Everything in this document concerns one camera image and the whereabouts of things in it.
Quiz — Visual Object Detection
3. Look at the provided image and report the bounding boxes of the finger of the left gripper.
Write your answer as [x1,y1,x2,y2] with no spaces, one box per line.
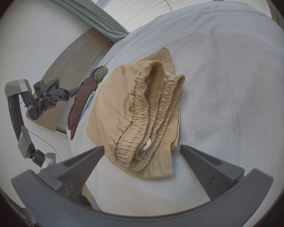
[44,78,60,89]
[68,86,82,98]

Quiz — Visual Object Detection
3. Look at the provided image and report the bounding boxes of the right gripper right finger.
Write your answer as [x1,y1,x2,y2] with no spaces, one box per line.
[180,144,246,201]

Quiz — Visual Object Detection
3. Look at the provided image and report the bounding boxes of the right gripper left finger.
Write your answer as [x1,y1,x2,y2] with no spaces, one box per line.
[39,146,105,202]

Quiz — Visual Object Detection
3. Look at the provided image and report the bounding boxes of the tan shorts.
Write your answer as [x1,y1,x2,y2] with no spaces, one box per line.
[86,47,186,180]

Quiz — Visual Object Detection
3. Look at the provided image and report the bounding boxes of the brown shorts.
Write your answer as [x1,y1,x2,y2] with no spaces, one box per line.
[67,78,98,140]

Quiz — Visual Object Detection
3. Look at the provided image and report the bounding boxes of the white garment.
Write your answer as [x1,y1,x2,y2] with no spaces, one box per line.
[79,91,96,121]

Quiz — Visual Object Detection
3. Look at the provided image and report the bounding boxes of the green garment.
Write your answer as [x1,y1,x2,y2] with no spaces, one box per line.
[94,66,109,84]

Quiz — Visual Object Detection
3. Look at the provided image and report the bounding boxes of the grey-green curtain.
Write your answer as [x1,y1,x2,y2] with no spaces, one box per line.
[35,0,130,43]

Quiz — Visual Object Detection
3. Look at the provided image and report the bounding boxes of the bed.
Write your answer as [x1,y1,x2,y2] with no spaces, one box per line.
[26,0,284,216]

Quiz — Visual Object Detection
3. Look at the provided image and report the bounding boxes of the window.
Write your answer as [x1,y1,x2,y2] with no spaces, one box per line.
[69,0,282,33]

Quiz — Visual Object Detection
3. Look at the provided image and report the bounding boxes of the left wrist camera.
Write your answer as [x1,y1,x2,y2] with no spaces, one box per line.
[33,80,46,92]

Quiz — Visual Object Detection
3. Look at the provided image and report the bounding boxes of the black cable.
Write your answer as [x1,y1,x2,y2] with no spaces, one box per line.
[26,128,62,162]

